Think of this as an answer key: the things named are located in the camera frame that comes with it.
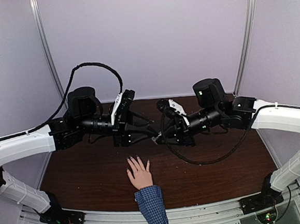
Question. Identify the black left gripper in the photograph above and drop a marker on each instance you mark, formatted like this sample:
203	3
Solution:
122	132

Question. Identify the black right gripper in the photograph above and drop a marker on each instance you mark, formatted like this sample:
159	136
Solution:
183	133

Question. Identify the clear nail polish bottle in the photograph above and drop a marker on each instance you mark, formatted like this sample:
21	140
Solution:
158	139

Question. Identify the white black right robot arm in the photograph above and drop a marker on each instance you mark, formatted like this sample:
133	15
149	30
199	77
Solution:
244	113

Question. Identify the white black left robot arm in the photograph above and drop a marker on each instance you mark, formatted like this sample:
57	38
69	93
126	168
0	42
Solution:
84	117

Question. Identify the mannequin hand with painted nails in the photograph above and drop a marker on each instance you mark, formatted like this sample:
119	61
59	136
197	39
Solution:
139	174

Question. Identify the blue checkered shirt sleeve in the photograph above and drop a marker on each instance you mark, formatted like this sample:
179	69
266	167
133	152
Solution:
151	205

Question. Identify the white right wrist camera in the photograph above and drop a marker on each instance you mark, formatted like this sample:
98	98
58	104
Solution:
172	109

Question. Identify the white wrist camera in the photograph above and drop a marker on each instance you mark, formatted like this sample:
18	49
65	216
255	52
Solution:
121	106
172	109

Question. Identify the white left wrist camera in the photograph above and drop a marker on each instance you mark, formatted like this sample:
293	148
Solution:
121	106

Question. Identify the slotted aluminium base rail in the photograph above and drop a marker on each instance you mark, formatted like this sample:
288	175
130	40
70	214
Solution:
225	212

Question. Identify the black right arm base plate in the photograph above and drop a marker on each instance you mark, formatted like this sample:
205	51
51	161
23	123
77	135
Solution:
259	202

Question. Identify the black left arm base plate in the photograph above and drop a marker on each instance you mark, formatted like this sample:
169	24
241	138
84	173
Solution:
65	217

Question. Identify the right aluminium frame post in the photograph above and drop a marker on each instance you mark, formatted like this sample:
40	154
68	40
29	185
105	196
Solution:
250	14

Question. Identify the aluminium frame post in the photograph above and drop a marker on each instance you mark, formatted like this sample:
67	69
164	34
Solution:
45	46
250	14

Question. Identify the left aluminium frame post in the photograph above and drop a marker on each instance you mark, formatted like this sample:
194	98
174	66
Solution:
45	46

